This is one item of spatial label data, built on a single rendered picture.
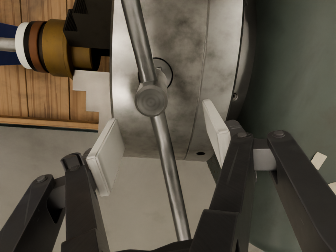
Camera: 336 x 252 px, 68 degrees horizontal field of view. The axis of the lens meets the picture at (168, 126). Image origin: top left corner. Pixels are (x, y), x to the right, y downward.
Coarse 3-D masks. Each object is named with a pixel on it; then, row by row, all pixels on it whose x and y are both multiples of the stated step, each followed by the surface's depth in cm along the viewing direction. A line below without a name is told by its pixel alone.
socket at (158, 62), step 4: (156, 60) 24; (160, 60) 24; (164, 60) 24; (156, 64) 24; (160, 64) 24; (164, 64) 24; (168, 64) 24; (164, 68) 24; (168, 68) 24; (164, 72) 24; (168, 72) 24; (168, 76) 24; (140, 80) 24; (168, 80) 24; (168, 84) 25
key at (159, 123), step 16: (128, 0) 15; (128, 16) 16; (144, 32) 16; (144, 48) 16; (144, 64) 17; (144, 80) 17; (160, 128) 19; (160, 144) 19; (160, 160) 20; (176, 176) 20; (176, 192) 20; (176, 208) 20; (176, 224) 20
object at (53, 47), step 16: (32, 32) 34; (48, 32) 34; (32, 48) 34; (48, 48) 34; (64, 48) 34; (80, 48) 35; (96, 48) 41; (32, 64) 36; (48, 64) 35; (64, 64) 35; (80, 64) 36; (96, 64) 40
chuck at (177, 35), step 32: (160, 0) 23; (192, 0) 23; (128, 32) 23; (160, 32) 23; (192, 32) 23; (128, 64) 24; (192, 64) 24; (128, 96) 25; (192, 96) 25; (128, 128) 28; (192, 128) 27
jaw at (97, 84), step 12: (84, 72) 37; (96, 72) 37; (108, 72) 37; (84, 84) 37; (96, 84) 37; (108, 84) 37; (96, 96) 37; (108, 96) 37; (96, 108) 38; (108, 108) 38; (108, 120) 38
